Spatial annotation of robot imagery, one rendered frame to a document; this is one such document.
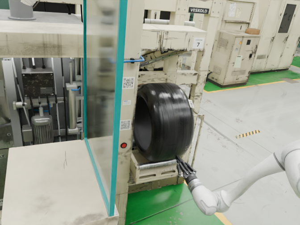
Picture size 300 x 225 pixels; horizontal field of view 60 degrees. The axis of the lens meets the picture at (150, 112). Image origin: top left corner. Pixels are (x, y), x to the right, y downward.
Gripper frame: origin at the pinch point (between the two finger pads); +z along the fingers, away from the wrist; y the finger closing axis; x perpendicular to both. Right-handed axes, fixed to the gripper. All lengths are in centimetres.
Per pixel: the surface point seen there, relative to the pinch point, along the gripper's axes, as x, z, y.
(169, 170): 18.1, 7.6, -0.8
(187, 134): -18.8, 3.3, -3.4
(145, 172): 17.4, 8.6, 17.9
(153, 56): -45, 66, -1
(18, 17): -72, 57, 89
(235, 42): 41, 342, -324
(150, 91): -36.5, 29.7, 14.7
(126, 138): -6.5, 20.8, 31.1
